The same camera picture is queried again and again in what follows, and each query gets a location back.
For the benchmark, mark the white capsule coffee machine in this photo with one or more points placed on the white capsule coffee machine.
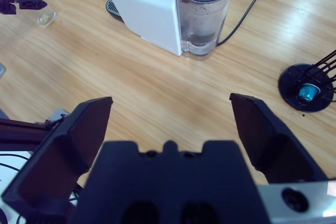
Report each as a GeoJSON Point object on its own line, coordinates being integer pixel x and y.
{"type": "Point", "coordinates": [147, 6]}

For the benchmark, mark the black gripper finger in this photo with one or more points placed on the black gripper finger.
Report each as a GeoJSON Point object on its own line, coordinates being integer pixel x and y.
{"type": "Point", "coordinates": [65, 150]}
{"type": "Point", "coordinates": [32, 3]}
{"type": "Point", "coordinates": [270, 142]}

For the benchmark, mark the clear water tank black lid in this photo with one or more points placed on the clear water tank black lid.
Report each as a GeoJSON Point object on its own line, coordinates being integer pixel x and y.
{"type": "Point", "coordinates": [204, 19]}

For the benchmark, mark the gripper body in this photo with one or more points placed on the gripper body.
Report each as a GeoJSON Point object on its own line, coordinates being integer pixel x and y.
{"type": "Point", "coordinates": [8, 5]}

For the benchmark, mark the clear drinking glass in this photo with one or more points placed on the clear drinking glass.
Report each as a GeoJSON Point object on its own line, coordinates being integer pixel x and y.
{"type": "Point", "coordinates": [47, 19]}

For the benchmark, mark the black capsule holder with rods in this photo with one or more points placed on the black capsule holder with rods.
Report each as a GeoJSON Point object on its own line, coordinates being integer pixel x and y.
{"type": "Point", "coordinates": [291, 77]}

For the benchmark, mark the black drip tray silver grate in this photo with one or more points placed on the black drip tray silver grate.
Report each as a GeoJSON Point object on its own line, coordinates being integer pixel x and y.
{"type": "Point", "coordinates": [113, 9]}

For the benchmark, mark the blue coffee capsule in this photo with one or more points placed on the blue coffee capsule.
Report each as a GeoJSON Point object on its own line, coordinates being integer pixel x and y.
{"type": "Point", "coordinates": [308, 93]}

